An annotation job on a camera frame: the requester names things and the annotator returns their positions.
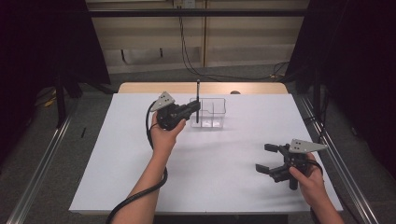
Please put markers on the person's right hand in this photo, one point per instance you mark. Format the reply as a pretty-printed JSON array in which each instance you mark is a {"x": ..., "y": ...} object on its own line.
[{"x": 309, "y": 183}]

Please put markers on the white table board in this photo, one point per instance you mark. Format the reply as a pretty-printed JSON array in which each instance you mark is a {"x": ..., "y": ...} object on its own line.
[{"x": 218, "y": 161}]

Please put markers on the dark round knob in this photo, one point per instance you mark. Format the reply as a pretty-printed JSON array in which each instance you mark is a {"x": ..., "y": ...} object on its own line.
[{"x": 235, "y": 92}]

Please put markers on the aluminium floor rail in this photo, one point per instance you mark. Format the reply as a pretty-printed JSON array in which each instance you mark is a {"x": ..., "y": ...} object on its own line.
[
  {"x": 37, "y": 168},
  {"x": 345, "y": 168}
]

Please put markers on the black curtain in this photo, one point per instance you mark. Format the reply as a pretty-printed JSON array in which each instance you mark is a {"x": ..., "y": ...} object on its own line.
[
  {"x": 351, "y": 62},
  {"x": 46, "y": 40}
]

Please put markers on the small black stick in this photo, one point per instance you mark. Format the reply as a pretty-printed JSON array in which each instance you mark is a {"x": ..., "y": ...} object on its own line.
[{"x": 83, "y": 132}]

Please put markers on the black metal stand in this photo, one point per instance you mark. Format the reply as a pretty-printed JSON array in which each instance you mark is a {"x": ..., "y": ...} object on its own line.
[{"x": 59, "y": 102}]

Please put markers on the clear plastic organizer box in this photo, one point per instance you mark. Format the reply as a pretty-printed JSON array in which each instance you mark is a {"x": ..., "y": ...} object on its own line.
[{"x": 214, "y": 115}]

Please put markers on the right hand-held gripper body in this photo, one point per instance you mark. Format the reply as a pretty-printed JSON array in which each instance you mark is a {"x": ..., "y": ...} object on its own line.
[{"x": 295, "y": 155}]

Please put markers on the person's left hand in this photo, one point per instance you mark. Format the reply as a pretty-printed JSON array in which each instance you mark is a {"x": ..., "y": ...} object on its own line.
[{"x": 163, "y": 138}]

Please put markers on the wooden table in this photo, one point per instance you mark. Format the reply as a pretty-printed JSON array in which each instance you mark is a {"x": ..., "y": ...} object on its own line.
[{"x": 174, "y": 87}]

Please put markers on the black pen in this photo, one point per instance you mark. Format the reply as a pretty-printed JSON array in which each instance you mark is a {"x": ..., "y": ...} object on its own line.
[{"x": 198, "y": 91}]

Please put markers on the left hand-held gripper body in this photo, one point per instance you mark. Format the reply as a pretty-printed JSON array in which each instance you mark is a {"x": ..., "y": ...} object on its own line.
[{"x": 166, "y": 113}]

